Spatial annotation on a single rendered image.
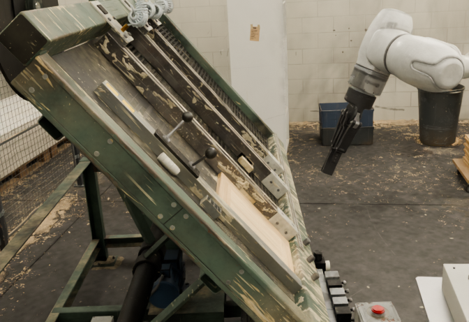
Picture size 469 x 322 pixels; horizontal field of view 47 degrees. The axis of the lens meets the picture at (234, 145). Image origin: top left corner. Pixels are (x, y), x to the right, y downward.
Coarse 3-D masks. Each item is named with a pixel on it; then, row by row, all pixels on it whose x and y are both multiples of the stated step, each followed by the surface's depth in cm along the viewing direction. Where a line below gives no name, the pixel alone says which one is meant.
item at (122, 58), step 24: (120, 24) 200; (120, 48) 195; (144, 72) 198; (144, 96) 200; (168, 96) 200; (168, 120) 203; (192, 120) 204; (192, 144) 206; (216, 144) 210; (216, 168) 209; (240, 168) 213; (264, 192) 217; (288, 240) 217
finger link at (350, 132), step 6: (354, 120) 133; (348, 126) 135; (360, 126) 133; (348, 132) 135; (354, 132) 135; (342, 138) 136; (348, 138) 136; (342, 144) 137; (348, 144) 137; (336, 150) 138
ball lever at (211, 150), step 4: (208, 148) 165; (212, 148) 165; (204, 152) 166; (208, 152) 164; (212, 152) 164; (216, 152) 165; (204, 156) 167; (208, 156) 164; (212, 156) 164; (200, 160) 169; (188, 164) 171; (192, 164) 171
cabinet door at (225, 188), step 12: (228, 180) 208; (216, 192) 191; (228, 192) 197; (240, 192) 210; (228, 204) 187; (240, 204) 200; (252, 204) 212; (240, 216) 190; (252, 216) 202; (264, 216) 214; (252, 228) 191; (264, 228) 203; (264, 240) 193; (276, 240) 206; (276, 252) 195; (288, 252) 207; (288, 264) 196
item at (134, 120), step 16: (112, 96) 164; (128, 112) 165; (144, 128) 166; (160, 144) 168; (176, 160) 169; (192, 176) 171; (208, 192) 173; (224, 208) 174; (240, 224) 176; (256, 240) 178; (272, 256) 179; (272, 272) 181; (288, 272) 182; (288, 288) 183
